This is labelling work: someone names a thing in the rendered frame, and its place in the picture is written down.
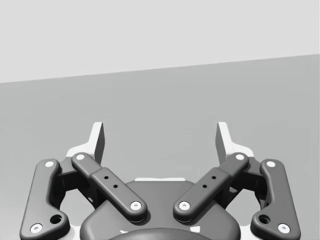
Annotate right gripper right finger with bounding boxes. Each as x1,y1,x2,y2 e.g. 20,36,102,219
172,121,302,240

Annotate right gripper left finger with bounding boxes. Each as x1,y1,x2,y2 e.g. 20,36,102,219
19,121,148,240

